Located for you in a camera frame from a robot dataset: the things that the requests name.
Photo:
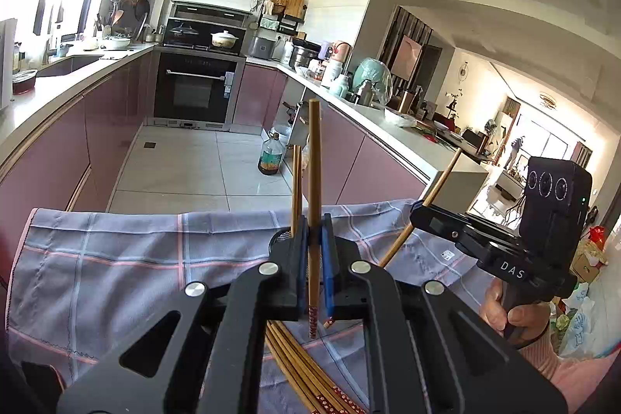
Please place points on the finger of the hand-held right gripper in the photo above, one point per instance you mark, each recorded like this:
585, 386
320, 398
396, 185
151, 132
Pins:
441, 222

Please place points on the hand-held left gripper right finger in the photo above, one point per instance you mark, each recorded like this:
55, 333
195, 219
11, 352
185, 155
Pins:
330, 261

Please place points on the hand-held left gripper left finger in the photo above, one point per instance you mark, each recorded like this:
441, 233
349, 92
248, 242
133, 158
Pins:
303, 251

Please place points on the black mesh utensil holder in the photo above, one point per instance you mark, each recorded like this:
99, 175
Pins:
280, 240

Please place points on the brown patterned-tip chopstick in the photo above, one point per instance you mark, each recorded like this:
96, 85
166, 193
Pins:
441, 181
314, 176
296, 191

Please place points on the bunch of wooden chopsticks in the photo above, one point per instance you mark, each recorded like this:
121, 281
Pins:
301, 370

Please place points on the person's right forearm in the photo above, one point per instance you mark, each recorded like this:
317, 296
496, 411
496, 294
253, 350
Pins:
563, 375

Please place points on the person's right hand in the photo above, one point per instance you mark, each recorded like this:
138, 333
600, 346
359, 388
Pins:
492, 307

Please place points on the cardboard box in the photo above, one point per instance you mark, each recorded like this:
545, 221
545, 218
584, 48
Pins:
586, 263

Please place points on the cooking oil bottle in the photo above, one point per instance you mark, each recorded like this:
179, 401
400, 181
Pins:
269, 157

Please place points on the white plastic bag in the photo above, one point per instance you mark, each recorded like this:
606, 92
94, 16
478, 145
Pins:
400, 119

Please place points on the steel thermos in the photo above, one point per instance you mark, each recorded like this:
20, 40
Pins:
364, 94

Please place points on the plastic-wrapped green fan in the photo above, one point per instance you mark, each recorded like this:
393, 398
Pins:
372, 77

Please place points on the grey plaid cloth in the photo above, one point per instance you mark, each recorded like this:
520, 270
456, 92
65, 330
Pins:
121, 259

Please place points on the steel stock pot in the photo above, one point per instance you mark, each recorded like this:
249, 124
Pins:
303, 57

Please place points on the black built-in oven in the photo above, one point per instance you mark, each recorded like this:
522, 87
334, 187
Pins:
194, 89

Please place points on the pink kettle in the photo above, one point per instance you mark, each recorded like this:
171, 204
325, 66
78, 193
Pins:
340, 51

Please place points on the silver rice cooker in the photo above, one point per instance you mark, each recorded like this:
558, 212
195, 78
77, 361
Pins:
262, 48

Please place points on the white casserole pot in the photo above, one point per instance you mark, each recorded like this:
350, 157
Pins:
224, 39

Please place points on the black pot with glass lid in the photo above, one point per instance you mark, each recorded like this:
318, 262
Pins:
183, 34

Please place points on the black range hood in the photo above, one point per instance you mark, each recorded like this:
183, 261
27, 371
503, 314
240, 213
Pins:
208, 14

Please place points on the pink base cabinets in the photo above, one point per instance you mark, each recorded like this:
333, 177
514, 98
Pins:
48, 162

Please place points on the white bowl with food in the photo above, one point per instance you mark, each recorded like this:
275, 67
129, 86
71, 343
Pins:
115, 42

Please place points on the black frying pan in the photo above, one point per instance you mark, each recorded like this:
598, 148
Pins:
141, 12

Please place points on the kitchen sink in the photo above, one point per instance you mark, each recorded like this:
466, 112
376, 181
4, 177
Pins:
68, 65

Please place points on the dark red bowl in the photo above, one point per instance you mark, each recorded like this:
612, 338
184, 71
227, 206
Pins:
24, 82

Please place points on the black wall rack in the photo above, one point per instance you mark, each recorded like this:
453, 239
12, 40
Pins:
271, 23

